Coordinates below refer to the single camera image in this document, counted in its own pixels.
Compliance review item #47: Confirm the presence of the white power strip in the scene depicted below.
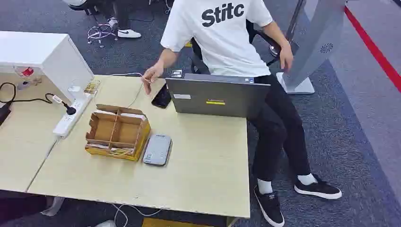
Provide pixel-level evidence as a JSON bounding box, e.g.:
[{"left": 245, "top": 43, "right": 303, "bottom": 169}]
[{"left": 52, "top": 97, "right": 92, "bottom": 139}]

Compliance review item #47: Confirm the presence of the small patterned card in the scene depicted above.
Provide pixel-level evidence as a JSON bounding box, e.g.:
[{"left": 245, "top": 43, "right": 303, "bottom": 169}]
[{"left": 84, "top": 79, "right": 102, "bottom": 95}]

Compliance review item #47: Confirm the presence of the person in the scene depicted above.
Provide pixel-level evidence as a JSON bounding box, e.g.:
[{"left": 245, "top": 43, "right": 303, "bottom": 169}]
[
  {"left": 107, "top": 0, "right": 142, "bottom": 39},
  {"left": 141, "top": 0, "right": 343, "bottom": 227}
]

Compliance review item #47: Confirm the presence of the wooden card box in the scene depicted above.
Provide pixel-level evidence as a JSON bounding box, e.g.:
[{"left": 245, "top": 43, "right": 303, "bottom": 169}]
[{"left": 85, "top": 104, "right": 151, "bottom": 162}]

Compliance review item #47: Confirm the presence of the red tape strip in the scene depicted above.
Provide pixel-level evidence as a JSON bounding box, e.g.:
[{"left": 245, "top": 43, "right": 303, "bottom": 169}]
[{"left": 344, "top": 5, "right": 401, "bottom": 93}]

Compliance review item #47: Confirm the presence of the black power plug cable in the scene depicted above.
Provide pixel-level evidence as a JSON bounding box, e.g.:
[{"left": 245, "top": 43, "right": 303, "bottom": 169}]
[{"left": 0, "top": 82, "right": 77, "bottom": 116}]

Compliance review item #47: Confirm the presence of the white cable under desk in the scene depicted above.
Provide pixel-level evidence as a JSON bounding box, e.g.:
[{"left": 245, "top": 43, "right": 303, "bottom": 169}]
[{"left": 109, "top": 203, "right": 163, "bottom": 227}]

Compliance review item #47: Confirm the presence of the grey card reader device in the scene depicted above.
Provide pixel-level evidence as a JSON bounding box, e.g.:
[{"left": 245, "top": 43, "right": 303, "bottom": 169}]
[{"left": 142, "top": 134, "right": 173, "bottom": 166}]

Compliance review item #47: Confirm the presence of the white cabinet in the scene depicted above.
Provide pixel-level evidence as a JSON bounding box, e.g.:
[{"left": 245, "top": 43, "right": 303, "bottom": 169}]
[{"left": 0, "top": 30, "right": 95, "bottom": 103}]

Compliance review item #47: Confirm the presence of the black power adapter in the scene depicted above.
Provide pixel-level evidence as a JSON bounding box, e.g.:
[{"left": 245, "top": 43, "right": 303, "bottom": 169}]
[{"left": 0, "top": 103, "right": 12, "bottom": 127}]

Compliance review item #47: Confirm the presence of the grey laptop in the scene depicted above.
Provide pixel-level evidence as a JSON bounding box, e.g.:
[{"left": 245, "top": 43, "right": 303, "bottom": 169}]
[{"left": 165, "top": 73, "right": 271, "bottom": 119}]

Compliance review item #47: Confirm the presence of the black smartphone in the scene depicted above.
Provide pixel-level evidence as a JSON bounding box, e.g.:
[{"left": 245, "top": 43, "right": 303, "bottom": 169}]
[{"left": 151, "top": 83, "right": 172, "bottom": 109}]

